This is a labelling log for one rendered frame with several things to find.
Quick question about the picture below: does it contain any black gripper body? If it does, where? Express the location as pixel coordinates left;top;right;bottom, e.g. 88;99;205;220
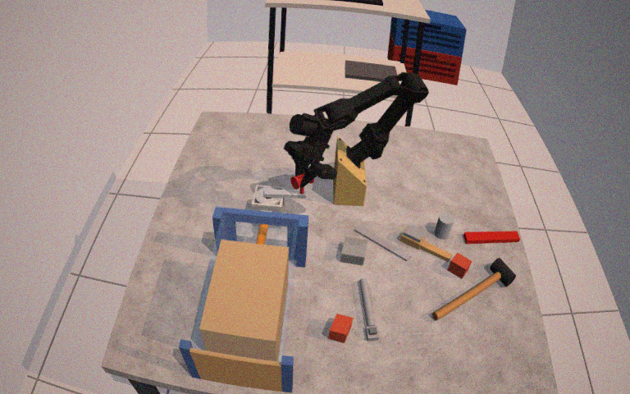
284;136;337;180

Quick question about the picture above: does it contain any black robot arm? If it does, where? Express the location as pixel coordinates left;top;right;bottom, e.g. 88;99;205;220
288;72;429;168

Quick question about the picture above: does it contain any black-headed mallet with wooden handle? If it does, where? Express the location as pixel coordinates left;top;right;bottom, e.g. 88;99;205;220
432;258;516;321

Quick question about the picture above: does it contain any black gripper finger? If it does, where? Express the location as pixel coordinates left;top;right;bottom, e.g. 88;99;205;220
293;159;310;176
300;167;317;188

